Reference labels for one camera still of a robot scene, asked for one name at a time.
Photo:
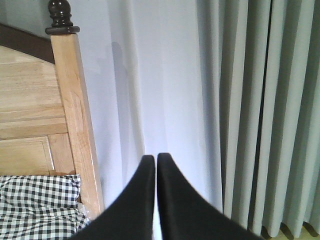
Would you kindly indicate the light grey curtain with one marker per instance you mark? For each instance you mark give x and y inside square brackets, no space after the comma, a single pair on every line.
[260,71]

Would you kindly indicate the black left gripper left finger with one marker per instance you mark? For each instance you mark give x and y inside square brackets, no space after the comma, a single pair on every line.
[130,216]

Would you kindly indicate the wooden bed frame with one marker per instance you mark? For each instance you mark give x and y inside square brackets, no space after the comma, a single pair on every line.
[45,120]

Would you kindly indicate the black white checkered blanket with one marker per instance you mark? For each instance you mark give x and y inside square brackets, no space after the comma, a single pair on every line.
[38,207]

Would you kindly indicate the white sheer curtain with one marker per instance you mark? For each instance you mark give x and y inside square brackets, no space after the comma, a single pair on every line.
[147,66]

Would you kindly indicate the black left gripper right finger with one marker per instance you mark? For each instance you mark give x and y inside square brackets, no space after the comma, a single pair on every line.
[184,214]

